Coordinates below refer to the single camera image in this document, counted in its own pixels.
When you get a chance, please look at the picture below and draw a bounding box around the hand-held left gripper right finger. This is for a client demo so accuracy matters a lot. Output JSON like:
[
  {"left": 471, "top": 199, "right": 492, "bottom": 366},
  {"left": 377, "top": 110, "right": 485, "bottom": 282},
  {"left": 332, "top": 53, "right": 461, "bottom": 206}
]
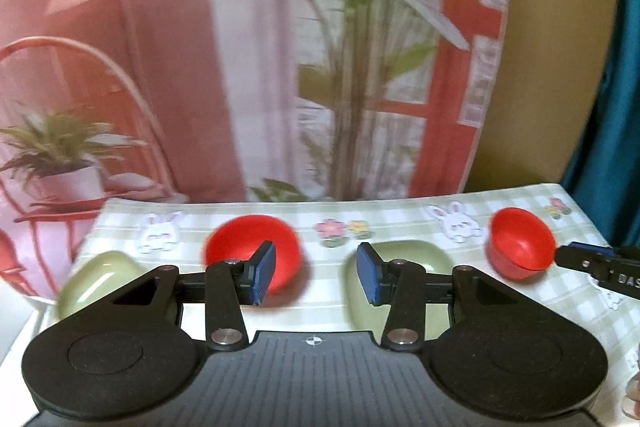
[{"left": 356, "top": 242, "right": 507, "bottom": 352}]

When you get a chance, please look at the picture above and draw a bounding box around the red plastic bowl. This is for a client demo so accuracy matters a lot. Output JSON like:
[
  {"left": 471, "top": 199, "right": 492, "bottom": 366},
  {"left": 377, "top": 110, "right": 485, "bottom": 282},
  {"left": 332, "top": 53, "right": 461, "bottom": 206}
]
[
  {"left": 487, "top": 207, "right": 557, "bottom": 282},
  {"left": 204, "top": 215, "right": 304, "bottom": 296}
]

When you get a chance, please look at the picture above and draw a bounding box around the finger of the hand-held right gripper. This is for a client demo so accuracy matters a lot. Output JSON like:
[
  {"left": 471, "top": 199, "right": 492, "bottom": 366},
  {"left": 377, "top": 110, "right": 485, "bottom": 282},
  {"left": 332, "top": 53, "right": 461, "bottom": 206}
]
[
  {"left": 569, "top": 242, "right": 620, "bottom": 255},
  {"left": 554, "top": 246, "right": 608, "bottom": 277}
]

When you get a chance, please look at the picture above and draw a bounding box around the pale green plate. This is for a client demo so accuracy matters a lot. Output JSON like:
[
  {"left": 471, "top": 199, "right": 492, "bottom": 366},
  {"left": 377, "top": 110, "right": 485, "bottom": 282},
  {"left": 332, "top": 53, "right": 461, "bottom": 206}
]
[
  {"left": 345, "top": 239, "right": 457, "bottom": 334},
  {"left": 56, "top": 249, "right": 182, "bottom": 324}
]

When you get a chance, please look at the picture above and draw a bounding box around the green checkered tablecloth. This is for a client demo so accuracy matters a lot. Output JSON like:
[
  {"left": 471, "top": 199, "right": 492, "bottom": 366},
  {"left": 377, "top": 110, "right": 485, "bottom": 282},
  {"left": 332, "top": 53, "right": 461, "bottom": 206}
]
[{"left": 37, "top": 183, "right": 640, "bottom": 427}]

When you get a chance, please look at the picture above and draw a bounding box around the printed backdrop cloth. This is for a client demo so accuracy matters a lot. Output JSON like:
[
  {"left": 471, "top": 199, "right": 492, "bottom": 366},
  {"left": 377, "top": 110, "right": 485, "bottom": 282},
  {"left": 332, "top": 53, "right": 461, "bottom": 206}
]
[{"left": 0, "top": 0, "right": 517, "bottom": 310}]

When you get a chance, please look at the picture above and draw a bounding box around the teal curtain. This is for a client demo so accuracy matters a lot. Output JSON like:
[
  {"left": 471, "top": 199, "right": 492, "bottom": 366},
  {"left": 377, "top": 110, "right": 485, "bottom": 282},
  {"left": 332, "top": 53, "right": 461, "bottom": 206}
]
[{"left": 560, "top": 0, "right": 640, "bottom": 250}]

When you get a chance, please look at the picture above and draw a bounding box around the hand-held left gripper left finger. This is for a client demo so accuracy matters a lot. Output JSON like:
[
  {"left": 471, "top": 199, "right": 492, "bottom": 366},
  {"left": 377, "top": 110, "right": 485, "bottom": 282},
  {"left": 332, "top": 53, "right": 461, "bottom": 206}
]
[{"left": 112, "top": 240, "right": 277, "bottom": 352}]

